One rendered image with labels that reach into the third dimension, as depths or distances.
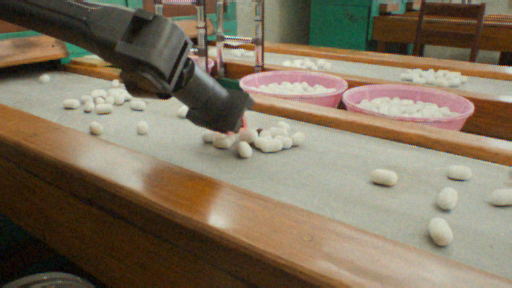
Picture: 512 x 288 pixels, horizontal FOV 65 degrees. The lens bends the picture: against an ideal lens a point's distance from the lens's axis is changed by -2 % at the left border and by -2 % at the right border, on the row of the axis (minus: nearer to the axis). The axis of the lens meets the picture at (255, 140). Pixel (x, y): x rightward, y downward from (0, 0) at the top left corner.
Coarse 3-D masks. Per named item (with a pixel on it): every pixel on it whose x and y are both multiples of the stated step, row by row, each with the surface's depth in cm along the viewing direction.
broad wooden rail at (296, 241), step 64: (0, 128) 71; (64, 128) 70; (0, 192) 75; (64, 192) 59; (128, 192) 49; (192, 192) 49; (128, 256) 53; (192, 256) 45; (256, 256) 38; (320, 256) 37; (384, 256) 37
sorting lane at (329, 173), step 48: (0, 96) 101; (48, 96) 100; (144, 144) 70; (192, 144) 70; (336, 144) 70; (384, 144) 70; (288, 192) 54; (336, 192) 54; (384, 192) 54; (432, 192) 54; (480, 192) 54; (432, 240) 44; (480, 240) 44
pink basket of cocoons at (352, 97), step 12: (384, 84) 99; (348, 96) 93; (360, 96) 97; (372, 96) 98; (396, 96) 99; (408, 96) 98; (420, 96) 97; (432, 96) 95; (444, 96) 92; (456, 96) 89; (348, 108) 86; (360, 108) 80; (456, 108) 89; (468, 108) 83; (408, 120) 75; (420, 120) 74; (432, 120) 74; (444, 120) 75; (456, 120) 76
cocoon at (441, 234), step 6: (432, 222) 44; (438, 222) 43; (444, 222) 43; (432, 228) 43; (438, 228) 43; (444, 228) 42; (432, 234) 43; (438, 234) 42; (444, 234) 42; (450, 234) 42; (438, 240) 42; (444, 240) 42; (450, 240) 42
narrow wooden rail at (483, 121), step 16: (240, 64) 128; (272, 64) 125; (288, 80) 119; (352, 80) 107; (368, 80) 105; (384, 80) 106; (384, 96) 103; (464, 96) 92; (480, 96) 91; (496, 96) 91; (480, 112) 91; (496, 112) 89; (464, 128) 94; (480, 128) 92; (496, 128) 90
